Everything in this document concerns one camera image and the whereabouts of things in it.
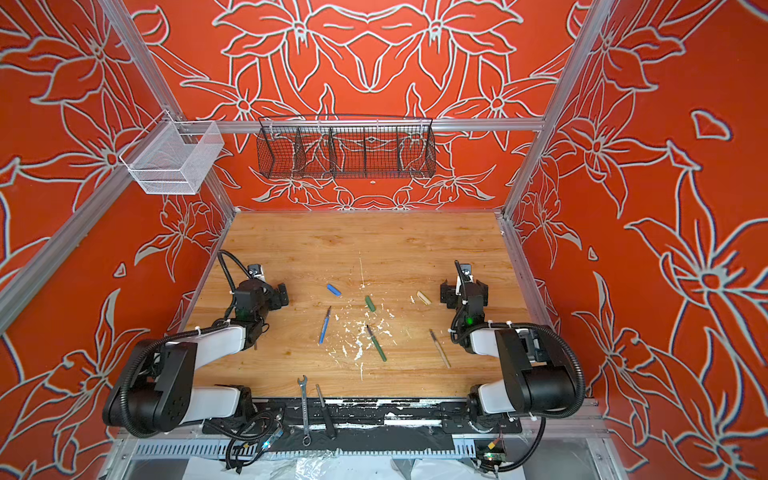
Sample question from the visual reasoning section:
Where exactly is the white mesh basket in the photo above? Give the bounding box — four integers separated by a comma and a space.
119, 120, 224, 195

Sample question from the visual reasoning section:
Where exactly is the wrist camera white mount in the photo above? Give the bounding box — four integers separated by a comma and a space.
247, 264, 266, 282
456, 263, 474, 283

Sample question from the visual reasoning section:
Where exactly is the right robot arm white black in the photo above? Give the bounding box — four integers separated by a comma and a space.
440, 261, 586, 425

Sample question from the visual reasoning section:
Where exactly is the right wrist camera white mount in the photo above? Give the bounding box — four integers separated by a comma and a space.
456, 263, 474, 283

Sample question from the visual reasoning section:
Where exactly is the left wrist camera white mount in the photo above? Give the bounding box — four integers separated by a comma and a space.
247, 264, 266, 282

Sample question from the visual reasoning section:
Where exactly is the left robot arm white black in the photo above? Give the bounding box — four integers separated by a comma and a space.
102, 250, 289, 440

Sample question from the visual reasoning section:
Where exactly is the beige pen cap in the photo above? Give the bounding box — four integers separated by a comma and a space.
416, 291, 432, 305

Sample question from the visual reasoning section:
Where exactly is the black screwdriver tool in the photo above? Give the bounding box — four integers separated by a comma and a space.
315, 384, 337, 440

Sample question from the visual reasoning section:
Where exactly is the green pen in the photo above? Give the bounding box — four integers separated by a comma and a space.
365, 324, 387, 363

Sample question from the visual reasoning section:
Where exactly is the beige pen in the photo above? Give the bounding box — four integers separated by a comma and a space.
428, 329, 452, 369

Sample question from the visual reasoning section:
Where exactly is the silver wrench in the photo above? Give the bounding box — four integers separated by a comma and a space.
297, 375, 312, 447

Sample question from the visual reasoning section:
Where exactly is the black wire basket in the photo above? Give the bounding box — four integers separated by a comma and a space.
256, 115, 437, 180

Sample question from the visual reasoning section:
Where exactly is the blue pen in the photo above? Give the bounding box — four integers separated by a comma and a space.
318, 306, 332, 345

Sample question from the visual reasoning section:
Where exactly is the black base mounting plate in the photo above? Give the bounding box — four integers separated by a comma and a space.
202, 395, 523, 457

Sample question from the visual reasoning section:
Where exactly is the blue pen cap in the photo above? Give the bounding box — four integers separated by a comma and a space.
327, 284, 342, 297

